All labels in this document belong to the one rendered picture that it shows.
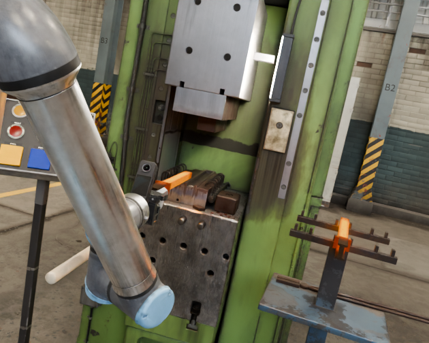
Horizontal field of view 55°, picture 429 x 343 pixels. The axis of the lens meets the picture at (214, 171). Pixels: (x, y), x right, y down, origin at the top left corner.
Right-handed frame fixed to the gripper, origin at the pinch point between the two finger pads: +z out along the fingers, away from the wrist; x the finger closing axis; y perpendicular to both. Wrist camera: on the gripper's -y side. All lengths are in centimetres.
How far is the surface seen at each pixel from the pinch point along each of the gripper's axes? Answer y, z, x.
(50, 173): 11, 21, -48
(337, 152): 27, 560, 113
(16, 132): -1, 21, -64
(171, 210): 17.7, 35.3, -4.2
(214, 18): -56, 43, -3
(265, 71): -44, 91, 15
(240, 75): -38, 43, 11
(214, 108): -23.9, 42.4, 3.4
